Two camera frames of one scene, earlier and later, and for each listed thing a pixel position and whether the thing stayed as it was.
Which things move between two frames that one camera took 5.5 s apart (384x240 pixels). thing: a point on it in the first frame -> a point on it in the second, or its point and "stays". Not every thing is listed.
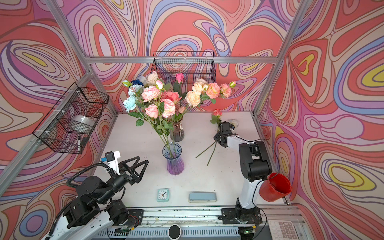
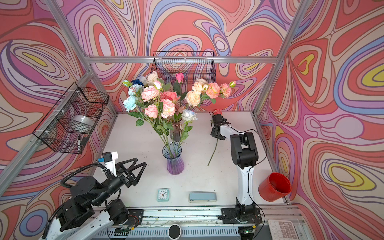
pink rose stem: (152, 111) stays
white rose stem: (234, 122) -> (189, 116)
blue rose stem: (136, 81) stays
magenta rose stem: (179, 77) stays
